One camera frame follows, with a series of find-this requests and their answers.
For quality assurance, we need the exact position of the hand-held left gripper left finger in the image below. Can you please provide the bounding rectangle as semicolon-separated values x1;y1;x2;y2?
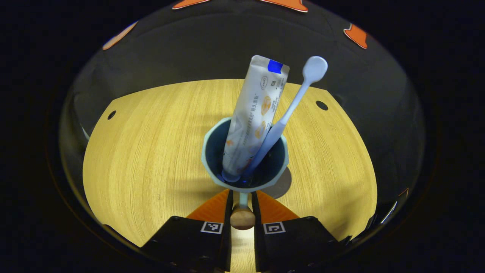
141;190;233;273

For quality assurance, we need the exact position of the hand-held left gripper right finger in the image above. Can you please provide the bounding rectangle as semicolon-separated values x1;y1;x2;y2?
251;191;341;273

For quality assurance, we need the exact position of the brown round coaster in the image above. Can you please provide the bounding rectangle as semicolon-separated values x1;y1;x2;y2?
265;167;293;200

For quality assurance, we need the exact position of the pale green cup wooden handle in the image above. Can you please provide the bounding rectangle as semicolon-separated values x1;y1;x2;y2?
201;117;289;231

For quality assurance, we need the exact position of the white toothbrush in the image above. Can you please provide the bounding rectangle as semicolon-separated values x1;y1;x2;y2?
242;56;329;180

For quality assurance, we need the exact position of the white toothpaste tube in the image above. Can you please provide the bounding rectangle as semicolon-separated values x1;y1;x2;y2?
222;55;290;183

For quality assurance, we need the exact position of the wooden desktop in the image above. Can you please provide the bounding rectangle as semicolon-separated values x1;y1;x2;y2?
83;79;378;273

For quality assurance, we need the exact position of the black backdrop cloth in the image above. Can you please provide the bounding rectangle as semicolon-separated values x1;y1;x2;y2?
59;0;427;228

